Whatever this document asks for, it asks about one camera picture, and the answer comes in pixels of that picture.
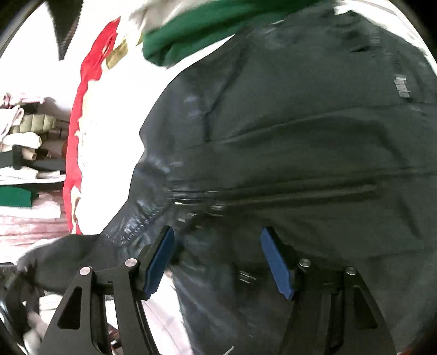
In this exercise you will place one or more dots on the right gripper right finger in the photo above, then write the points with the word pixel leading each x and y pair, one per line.
pixel 333 310

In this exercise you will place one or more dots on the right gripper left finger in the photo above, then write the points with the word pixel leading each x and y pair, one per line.
pixel 79 325

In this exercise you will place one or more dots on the olive puffer jacket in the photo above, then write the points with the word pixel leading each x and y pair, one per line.
pixel 36 123

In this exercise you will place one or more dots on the green striped sweater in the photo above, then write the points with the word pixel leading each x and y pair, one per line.
pixel 208 23

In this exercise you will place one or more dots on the white quilted mat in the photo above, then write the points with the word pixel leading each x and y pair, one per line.
pixel 114 109

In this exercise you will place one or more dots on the red floral blanket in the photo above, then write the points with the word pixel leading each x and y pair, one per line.
pixel 91 70

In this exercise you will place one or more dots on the black leather jacket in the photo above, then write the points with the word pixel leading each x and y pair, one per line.
pixel 322 126

